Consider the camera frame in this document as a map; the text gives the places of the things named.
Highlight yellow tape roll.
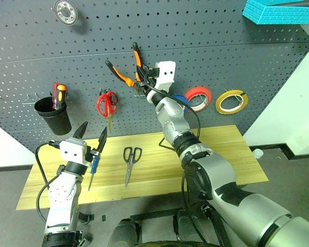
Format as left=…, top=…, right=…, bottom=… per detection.
left=215, top=90, right=249, bottom=115

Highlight black object on blue box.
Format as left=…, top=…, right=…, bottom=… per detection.
left=267, top=0, right=309, bottom=7

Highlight black plastic cup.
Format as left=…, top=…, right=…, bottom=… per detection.
left=33, top=96, right=72, bottom=136

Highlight red-handled scissors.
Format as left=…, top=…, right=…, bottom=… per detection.
left=96, top=91, right=118, bottom=133

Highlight black-handled scissors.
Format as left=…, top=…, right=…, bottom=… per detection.
left=123, top=146, right=143, bottom=187

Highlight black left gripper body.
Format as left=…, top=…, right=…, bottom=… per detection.
left=85, top=146, right=100, bottom=163

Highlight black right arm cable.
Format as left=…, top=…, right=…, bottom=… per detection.
left=141, top=83, right=201, bottom=232

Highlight orange and black pliers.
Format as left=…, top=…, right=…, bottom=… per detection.
left=105, top=42, right=143, bottom=96

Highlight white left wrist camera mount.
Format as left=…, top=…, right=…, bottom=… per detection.
left=59, top=137, right=92, bottom=167

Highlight red tape roll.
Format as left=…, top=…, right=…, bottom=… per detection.
left=184, top=86, right=213, bottom=113

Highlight blue tape roll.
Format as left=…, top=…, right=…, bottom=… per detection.
left=171, top=94, right=190, bottom=113

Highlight black pegboard hook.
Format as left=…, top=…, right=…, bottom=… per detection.
left=99, top=87, right=118, bottom=103

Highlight blue brick-pattern box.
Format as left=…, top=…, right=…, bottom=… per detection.
left=242, top=0, right=309, bottom=26

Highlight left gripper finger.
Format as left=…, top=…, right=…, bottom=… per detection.
left=73, top=121, right=88, bottom=140
left=97, top=126, right=108, bottom=157

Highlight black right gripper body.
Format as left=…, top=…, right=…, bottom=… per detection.
left=145, top=66, right=159, bottom=90

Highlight round silver metal disc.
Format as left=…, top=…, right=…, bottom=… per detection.
left=53, top=0, right=78, bottom=26

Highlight black metal table frame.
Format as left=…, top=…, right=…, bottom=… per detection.
left=78, top=207, right=182, bottom=224

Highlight dark grey metal pegboard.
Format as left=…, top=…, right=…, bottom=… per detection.
left=0, top=0, right=309, bottom=155

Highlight dark rounded shape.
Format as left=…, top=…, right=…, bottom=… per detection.
left=173, top=210, right=196, bottom=241
left=110, top=218, right=140, bottom=247

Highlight blue-handled screwdriver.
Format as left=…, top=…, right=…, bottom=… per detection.
left=88, top=154, right=100, bottom=191

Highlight orange and black screwdriver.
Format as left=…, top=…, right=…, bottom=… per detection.
left=55, top=84, right=67, bottom=110

